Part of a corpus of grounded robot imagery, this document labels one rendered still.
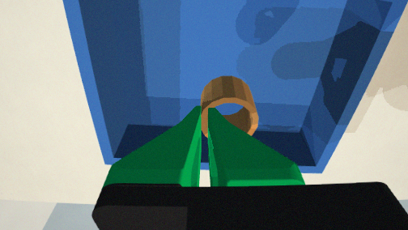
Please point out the blue open tray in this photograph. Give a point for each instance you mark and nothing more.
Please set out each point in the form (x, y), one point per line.
(145, 63)

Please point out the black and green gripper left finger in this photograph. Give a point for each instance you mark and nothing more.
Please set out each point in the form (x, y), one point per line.
(166, 159)

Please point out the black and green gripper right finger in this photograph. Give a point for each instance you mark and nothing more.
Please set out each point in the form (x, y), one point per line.
(243, 160)

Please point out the bronze bushing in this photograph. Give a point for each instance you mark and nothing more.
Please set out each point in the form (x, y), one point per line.
(229, 89)

